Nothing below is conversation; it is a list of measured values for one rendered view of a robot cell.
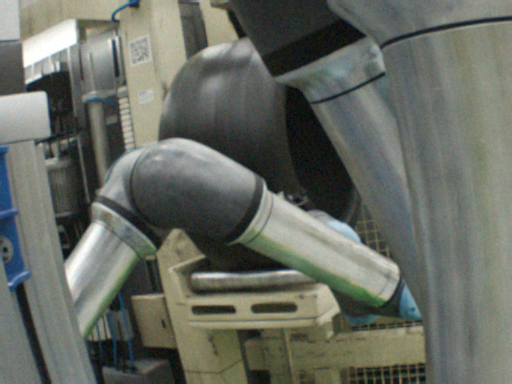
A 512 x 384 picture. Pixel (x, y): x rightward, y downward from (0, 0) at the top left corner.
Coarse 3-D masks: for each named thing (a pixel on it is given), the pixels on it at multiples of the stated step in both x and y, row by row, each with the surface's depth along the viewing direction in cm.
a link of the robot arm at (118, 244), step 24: (120, 168) 89; (120, 192) 86; (96, 216) 87; (120, 216) 85; (144, 216) 84; (96, 240) 85; (120, 240) 86; (144, 240) 86; (72, 264) 84; (96, 264) 84; (120, 264) 86; (72, 288) 82; (96, 288) 83; (96, 312) 84
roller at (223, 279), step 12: (192, 276) 160; (204, 276) 158; (216, 276) 156; (228, 276) 154; (240, 276) 152; (252, 276) 151; (264, 276) 149; (276, 276) 148; (288, 276) 146; (300, 276) 145; (192, 288) 160; (204, 288) 158; (216, 288) 157; (228, 288) 156
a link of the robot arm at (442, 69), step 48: (336, 0) 21; (384, 0) 19; (432, 0) 18; (480, 0) 17; (384, 48) 21; (432, 48) 19; (480, 48) 18; (432, 96) 19; (480, 96) 18; (432, 144) 20; (480, 144) 18; (432, 192) 20; (480, 192) 19; (432, 240) 21; (480, 240) 19; (432, 288) 21; (480, 288) 19; (432, 336) 22; (480, 336) 19
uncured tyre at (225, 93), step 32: (192, 64) 149; (224, 64) 142; (256, 64) 138; (192, 96) 141; (224, 96) 136; (256, 96) 135; (288, 96) 183; (160, 128) 146; (192, 128) 139; (224, 128) 135; (256, 128) 133; (288, 128) 189; (320, 128) 184; (256, 160) 133; (288, 160) 137; (320, 160) 185; (288, 192) 137; (320, 192) 183; (352, 192) 169; (352, 224) 164; (224, 256) 149; (256, 256) 146
